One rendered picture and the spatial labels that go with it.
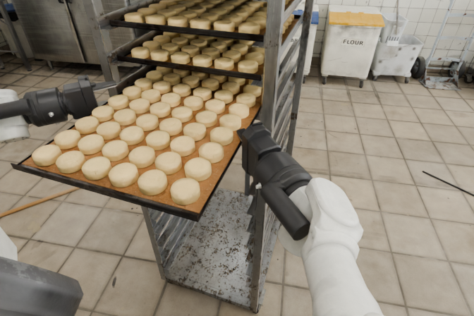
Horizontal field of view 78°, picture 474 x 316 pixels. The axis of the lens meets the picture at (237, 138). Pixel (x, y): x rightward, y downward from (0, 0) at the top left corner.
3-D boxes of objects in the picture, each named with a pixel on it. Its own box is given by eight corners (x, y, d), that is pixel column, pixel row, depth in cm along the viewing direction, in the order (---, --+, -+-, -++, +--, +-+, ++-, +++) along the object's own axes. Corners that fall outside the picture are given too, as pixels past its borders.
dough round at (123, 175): (134, 188, 53) (132, 180, 52) (106, 188, 53) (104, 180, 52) (142, 169, 57) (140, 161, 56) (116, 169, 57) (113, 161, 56)
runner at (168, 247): (166, 259, 130) (165, 256, 128) (160, 258, 131) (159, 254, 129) (219, 168, 179) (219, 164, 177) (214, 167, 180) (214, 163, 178)
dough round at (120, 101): (130, 99, 80) (128, 93, 79) (128, 108, 76) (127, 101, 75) (110, 101, 79) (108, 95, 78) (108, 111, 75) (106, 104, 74)
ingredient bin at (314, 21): (262, 82, 351) (266, 14, 306) (268, 62, 402) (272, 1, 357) (308, 86, 343) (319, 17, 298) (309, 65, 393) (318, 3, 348)
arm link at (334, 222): (342, 184, 49) (376, 242, 37) (315, 223, 52) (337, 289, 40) (308, 170, 48) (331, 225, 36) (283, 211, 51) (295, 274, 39)
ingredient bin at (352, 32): (317, 86, 343) (329, 17, 298) (318, 65, 393) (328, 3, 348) (366, 91, 333) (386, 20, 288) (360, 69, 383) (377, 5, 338)
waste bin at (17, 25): (61, 48, 448) (44, 1, 410) (36, 61, 406) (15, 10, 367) (29, 46, 456) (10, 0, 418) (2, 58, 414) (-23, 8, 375)
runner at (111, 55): (117, 65, 77) (115, 54, 76) (108, 64, 78) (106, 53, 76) (211, 11, 126) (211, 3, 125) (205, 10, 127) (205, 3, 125)
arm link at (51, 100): (103, 126, 78) (53, 138, 74) (99, 109, 85) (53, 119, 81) (89, 82, 71) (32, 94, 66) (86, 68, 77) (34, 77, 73)
